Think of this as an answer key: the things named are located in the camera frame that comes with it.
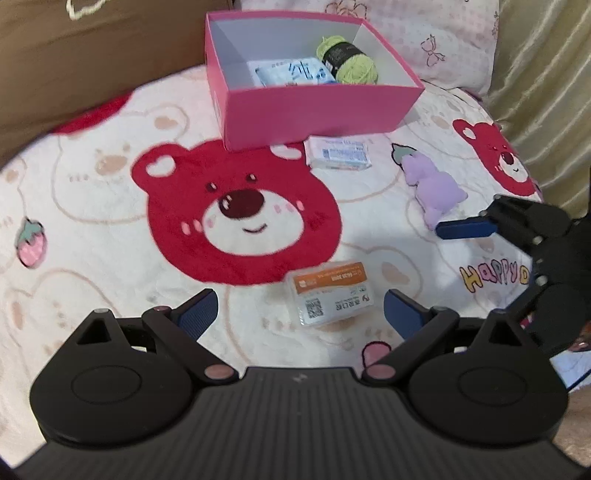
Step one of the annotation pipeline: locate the purple plush toy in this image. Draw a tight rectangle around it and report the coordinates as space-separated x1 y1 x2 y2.
392 143 470 230

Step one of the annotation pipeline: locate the red bear printed blanket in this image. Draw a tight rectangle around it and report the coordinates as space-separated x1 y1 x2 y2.
0 65 555 462

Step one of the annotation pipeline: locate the blue white tissue pack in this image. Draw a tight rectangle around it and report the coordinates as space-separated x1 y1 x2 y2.
252 58 339 88

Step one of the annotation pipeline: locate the pink checkered pillow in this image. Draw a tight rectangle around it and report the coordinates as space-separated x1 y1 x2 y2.
240 0 503 99

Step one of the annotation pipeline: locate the golden satin cloth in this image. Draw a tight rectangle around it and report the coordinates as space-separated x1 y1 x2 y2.
485 0 591 215

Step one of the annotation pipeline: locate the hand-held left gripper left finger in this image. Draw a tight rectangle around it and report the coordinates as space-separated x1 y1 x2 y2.
74 288 235 386

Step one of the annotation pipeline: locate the small white wrapped packet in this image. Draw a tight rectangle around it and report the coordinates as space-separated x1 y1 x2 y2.
305 135 373 171

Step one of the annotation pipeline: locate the pink cardboard box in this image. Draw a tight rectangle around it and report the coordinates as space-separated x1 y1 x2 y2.
205 11 426 152

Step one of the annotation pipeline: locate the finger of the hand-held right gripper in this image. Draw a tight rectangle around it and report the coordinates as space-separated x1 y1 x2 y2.
435 194 574 254
505 276 551 329

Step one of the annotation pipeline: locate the brown pillow with cloud print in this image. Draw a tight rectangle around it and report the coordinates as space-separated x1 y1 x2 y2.
0 0 232 164

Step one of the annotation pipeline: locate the green yarn ball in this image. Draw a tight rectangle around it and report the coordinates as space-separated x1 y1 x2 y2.
316 34 379 86

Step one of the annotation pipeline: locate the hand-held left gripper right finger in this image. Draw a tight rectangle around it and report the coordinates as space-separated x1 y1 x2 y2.
362 288 529 383

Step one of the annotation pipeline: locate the clear box with orange label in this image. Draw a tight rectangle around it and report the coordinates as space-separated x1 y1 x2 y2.
284 261 373 328

